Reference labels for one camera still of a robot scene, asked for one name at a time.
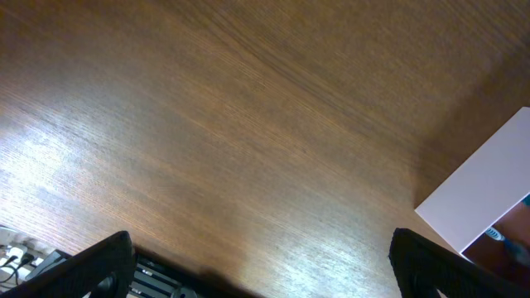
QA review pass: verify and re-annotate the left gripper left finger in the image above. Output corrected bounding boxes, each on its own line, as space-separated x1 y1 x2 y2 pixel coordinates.
1 231 137 298

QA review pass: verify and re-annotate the teal mouthwash bottle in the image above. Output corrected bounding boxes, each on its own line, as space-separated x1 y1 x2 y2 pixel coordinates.
522 195 530 206

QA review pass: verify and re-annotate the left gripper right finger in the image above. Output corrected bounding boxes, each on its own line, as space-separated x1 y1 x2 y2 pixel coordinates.
388 228 529 298

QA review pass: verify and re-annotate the black equipment rack with cables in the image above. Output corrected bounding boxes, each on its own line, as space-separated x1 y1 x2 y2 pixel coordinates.
1 231 254 297

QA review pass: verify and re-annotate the white square cardboard box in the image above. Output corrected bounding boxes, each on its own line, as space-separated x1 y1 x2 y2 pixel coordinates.
414 106 530 282

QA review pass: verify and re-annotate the blue white toothbrush with cap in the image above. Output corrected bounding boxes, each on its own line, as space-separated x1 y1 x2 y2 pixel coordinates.
484 227 529 267

